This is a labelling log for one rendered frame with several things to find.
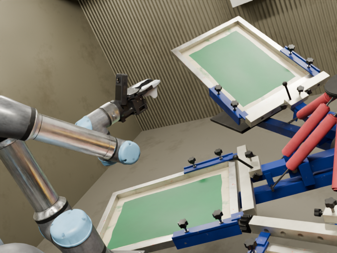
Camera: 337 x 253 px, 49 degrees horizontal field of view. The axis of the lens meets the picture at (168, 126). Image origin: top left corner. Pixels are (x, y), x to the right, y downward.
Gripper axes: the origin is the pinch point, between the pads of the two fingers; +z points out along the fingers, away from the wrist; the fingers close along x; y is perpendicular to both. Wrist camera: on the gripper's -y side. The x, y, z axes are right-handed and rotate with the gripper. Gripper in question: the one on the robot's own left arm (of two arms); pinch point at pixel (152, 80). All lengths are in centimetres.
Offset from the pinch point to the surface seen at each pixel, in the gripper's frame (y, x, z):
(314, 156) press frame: 62, 31, 50
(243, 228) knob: 62, 29, -2
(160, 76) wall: 131, -320, 226
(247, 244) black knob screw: 57, 39, -11
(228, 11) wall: 61, -208, 280
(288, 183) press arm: 73, 22, 38
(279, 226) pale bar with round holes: 58, 42, 2
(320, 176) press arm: 71, 33, 47
